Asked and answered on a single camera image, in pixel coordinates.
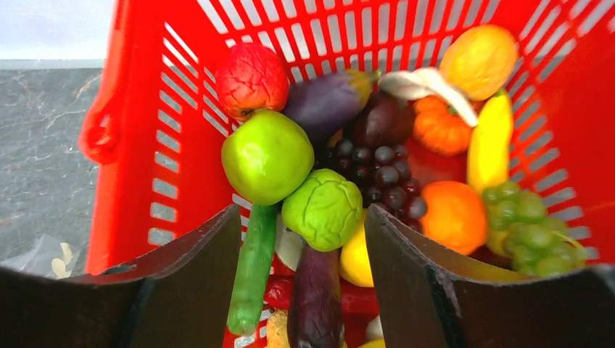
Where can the dark purple grape bunch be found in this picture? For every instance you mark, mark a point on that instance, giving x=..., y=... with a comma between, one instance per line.
x=383, y=176

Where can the yellow lemon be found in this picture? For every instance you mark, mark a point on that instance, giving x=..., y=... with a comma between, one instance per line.
x=355, y=266

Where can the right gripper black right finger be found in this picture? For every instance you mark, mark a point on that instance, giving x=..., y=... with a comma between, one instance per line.
x=432, y=296

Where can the red apple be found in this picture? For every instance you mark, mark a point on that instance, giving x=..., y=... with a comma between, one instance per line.
x=252, y=77

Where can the clear dotted zip top bag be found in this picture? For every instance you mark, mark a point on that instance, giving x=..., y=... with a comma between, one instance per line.
x=49, y=257

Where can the red plastic basket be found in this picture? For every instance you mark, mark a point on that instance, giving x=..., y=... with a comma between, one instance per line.
x=156, y=127

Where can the yellow orange lemon fruit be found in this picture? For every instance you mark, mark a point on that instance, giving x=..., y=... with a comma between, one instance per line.
x=480, y=60

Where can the green cucumber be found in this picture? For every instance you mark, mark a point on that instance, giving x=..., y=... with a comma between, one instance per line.
x=253, y=269

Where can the orange pumpkin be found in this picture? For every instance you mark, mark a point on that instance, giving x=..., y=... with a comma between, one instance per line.
x=438, y=128

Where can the yellow banana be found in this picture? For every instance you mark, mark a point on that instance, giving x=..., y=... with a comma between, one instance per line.
x=489, y=148

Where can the green apple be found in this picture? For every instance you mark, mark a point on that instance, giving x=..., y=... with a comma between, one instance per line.
x=267, y=157

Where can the green wrinkled cabbage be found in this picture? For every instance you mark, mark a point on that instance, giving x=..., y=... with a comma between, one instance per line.
x=325, y=210

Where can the orange tangerine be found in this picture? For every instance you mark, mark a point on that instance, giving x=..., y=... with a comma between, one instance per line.
x=456, y=216

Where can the green grape bunch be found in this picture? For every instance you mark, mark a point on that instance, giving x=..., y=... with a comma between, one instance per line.
x=521, y=230

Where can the dark eggplant lower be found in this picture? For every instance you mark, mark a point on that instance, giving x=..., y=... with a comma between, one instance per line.
x=315, y=313

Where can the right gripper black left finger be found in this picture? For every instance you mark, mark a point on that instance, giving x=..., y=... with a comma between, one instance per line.
x=174, y=296

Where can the dark red plum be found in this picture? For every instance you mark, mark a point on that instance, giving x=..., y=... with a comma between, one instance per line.
x=384, y=121

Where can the purple eggplant top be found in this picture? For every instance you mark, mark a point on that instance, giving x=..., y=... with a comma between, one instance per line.
x=324, y=105

